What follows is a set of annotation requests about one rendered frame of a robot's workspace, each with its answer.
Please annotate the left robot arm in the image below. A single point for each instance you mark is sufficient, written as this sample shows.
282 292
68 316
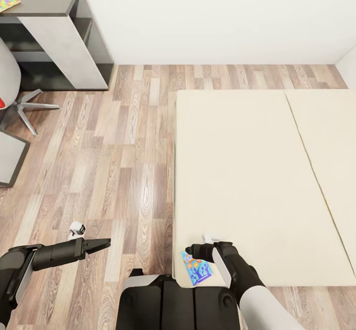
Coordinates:
18 264

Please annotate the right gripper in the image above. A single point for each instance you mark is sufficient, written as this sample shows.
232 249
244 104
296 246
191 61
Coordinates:
198 251

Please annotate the board game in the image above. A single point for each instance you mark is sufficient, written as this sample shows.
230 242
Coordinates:
198 269

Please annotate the desk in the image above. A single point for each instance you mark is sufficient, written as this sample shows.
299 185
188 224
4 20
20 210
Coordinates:
68 32

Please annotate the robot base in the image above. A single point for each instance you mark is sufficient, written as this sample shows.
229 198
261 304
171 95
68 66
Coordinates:
157 302

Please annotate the swivel chair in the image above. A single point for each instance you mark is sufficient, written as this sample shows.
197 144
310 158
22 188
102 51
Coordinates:
10 77

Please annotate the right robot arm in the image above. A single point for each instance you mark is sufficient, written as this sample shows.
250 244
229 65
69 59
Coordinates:
260 309

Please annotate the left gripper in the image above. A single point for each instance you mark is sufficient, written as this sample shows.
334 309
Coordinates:
72 251

